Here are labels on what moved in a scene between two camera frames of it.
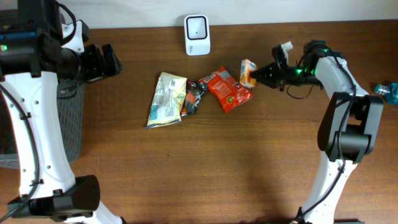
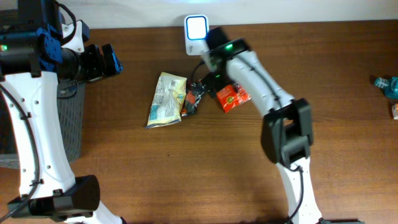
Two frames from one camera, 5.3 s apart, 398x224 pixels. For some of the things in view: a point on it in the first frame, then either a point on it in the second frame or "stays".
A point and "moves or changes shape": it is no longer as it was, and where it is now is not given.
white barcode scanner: x=196 y=35 stays
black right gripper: x=280 y=73 to x=208 y=82
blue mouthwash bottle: x=390 y=91 moves or changes shape
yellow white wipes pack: x=166 y=99 stays
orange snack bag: x=231 y=93 stays
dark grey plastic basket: x=72 y=104 stays
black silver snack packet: x=194 y=89 stays
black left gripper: x=94 y=62 stays
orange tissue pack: x=247 y=66 moves or changes shape
